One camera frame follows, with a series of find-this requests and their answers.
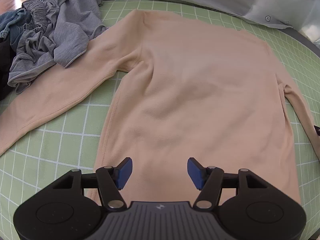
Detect light grey shirt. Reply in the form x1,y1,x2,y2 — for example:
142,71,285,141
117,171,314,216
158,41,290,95
7,0,108,94

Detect dark grey elastic-waist shorts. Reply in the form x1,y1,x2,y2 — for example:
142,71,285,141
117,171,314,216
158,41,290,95
22,0,50,30

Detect green grid mat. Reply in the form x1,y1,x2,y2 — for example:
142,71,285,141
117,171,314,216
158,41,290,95
0,0,320,240

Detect blue denim garment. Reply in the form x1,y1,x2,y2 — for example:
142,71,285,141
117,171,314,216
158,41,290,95
0,9,33,53

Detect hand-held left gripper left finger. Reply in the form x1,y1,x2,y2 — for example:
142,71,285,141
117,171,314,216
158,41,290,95
51,157,133,209

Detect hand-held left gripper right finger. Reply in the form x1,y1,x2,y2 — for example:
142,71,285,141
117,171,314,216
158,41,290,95
187,157,269,209

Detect black garment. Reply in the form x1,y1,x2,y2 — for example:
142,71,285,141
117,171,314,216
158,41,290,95
0,36,18,100

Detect beige long-sleeve shirt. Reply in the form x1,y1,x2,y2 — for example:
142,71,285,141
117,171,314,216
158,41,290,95
0,9,319,205

